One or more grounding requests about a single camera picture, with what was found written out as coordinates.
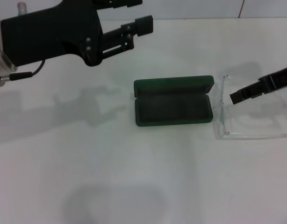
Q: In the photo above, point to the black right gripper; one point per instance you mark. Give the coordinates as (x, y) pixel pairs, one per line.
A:
(283, 78)

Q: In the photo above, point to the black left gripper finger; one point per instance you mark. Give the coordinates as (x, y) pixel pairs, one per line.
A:
(144, 25)
(124, 2)

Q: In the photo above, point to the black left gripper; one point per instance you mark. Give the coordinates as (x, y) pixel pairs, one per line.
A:
(40, 35)

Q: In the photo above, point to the clear white glasses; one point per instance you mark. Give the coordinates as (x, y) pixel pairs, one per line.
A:
(251, 136)

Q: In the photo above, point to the green glasses case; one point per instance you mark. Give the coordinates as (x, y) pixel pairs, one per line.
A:
(171, 112)

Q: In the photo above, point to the silver left connector post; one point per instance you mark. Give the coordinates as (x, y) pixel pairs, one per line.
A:
(22, 9)

